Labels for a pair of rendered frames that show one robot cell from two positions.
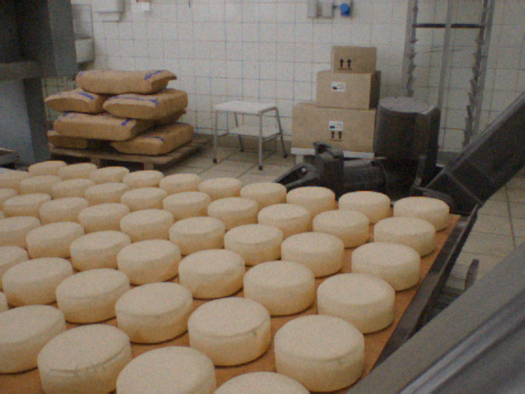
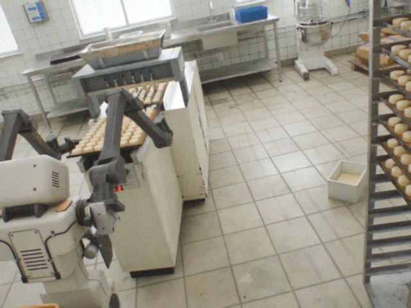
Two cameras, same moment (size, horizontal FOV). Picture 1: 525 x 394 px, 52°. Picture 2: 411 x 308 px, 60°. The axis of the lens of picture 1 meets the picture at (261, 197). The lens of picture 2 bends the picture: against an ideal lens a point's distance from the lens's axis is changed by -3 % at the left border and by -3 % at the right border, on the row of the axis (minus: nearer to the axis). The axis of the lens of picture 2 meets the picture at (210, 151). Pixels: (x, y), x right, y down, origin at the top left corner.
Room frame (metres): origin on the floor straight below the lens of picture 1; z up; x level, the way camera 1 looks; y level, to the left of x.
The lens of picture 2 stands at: (0.13, -1.85, 1.69)
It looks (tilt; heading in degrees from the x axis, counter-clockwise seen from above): 27 degrees down; 66
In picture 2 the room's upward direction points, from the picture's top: 11 degrees counter-clockwise
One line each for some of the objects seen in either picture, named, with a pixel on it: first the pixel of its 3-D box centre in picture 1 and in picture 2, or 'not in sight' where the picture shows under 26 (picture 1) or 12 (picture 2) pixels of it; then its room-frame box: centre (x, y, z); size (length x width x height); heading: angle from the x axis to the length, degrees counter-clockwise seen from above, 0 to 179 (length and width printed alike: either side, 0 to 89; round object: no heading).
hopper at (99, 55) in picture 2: not in sight; (125, 51); (0.76, 0.65, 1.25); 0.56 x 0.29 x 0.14; 150
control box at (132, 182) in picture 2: not in sight; (114, 178); (0.33, -0.10, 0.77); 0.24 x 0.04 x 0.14; 150
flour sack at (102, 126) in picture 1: (105, 123); (384, 51); (4.11, 1.21, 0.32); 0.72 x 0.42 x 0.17; 73
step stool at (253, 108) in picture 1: (250, 132); not in sight; (4.21, 0.09, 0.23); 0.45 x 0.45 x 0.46; 61
